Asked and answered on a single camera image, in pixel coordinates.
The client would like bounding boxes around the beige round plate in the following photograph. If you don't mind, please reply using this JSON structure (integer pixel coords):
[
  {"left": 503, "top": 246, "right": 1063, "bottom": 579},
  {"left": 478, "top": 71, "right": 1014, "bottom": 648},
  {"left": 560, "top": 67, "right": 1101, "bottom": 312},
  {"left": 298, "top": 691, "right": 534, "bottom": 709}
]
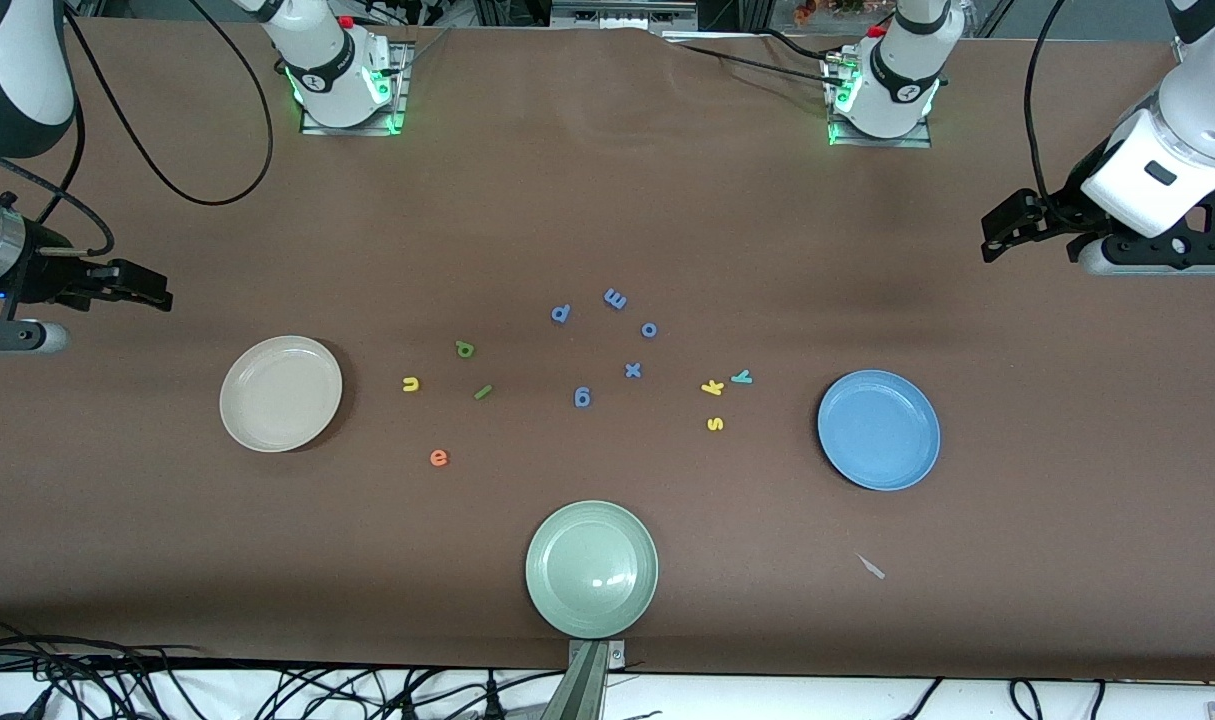
[{"left": 219, "top": 335, "right": 344, "bottom": 453}]

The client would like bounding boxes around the blue round plate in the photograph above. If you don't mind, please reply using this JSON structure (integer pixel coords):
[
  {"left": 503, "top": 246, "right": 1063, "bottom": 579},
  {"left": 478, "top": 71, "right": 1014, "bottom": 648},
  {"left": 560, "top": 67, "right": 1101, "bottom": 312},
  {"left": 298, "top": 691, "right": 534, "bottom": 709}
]
[{"left": 817, "top": 369, "right": 941, "bottom": 492}]

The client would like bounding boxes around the brown table cover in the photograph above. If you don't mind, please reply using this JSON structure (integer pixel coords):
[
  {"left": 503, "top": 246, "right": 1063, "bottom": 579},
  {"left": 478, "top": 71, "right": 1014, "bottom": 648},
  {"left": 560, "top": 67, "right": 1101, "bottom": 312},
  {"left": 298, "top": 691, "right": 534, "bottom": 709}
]
[{"left": 0, "top": 15, "right": 1215, "bottom": 683}]

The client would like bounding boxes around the green round plate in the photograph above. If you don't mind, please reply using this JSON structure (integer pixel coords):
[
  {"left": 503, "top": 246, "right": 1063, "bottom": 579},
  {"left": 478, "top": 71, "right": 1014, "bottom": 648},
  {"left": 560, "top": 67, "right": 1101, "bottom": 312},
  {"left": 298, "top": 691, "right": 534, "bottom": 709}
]
[{"left": 525, "top": 500, "right": 660, "bottom": 640}]

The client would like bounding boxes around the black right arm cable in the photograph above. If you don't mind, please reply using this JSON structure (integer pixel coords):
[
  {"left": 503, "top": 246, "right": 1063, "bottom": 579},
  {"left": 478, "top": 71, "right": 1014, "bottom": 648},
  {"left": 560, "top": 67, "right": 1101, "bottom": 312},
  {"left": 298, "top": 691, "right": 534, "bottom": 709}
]
[{"left": 0, "top": 0, "right": 275, "bottom": 259}]

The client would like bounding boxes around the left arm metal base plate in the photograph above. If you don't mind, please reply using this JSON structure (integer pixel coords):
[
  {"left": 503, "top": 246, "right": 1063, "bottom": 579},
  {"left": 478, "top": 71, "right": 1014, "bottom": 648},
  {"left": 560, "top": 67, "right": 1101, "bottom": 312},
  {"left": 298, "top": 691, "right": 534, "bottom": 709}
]
[{"left": 829, "top": 50, "right": 933, "bottom": 149}]

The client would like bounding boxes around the black base power cable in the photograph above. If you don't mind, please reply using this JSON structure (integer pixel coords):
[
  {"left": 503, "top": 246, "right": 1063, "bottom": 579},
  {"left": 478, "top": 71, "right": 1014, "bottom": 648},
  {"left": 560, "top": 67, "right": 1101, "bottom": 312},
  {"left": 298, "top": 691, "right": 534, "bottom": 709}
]
[
  {"left": 757, "top": 28, "right": 840, "bottom": 63},
  {"left": 667, "top": 38, "right": 838, "bottom": 87}
]

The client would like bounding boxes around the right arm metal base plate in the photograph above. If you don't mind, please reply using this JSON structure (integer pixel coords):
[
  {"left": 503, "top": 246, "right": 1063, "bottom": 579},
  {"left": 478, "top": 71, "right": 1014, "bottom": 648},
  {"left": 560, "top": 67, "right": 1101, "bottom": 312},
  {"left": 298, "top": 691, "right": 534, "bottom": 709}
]
[{"left": 299, "top": 42, "right": 413, "bottom": 137}]

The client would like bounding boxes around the tangled black cable bundle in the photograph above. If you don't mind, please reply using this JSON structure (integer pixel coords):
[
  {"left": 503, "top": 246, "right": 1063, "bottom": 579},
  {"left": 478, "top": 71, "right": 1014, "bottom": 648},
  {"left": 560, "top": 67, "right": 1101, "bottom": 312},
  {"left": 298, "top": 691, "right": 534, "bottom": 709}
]
[{"left": 0, "top": 618, "right": 568, "bottom": 720}]

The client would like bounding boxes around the aluminium profile frame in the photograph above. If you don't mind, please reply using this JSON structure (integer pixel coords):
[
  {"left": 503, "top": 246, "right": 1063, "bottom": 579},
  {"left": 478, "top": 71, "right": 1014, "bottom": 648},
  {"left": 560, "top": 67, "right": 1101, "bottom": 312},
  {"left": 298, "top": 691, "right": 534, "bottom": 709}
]
[{"left": 550, "top": 0, "right": 700, "bottom": 31}]

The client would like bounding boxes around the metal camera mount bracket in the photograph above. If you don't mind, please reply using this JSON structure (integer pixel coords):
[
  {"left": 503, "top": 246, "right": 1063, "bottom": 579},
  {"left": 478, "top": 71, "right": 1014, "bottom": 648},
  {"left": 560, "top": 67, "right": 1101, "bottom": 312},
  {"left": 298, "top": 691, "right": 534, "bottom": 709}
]
[{"left": 540, "top": 639, "right": 628, "bottom": 720}]

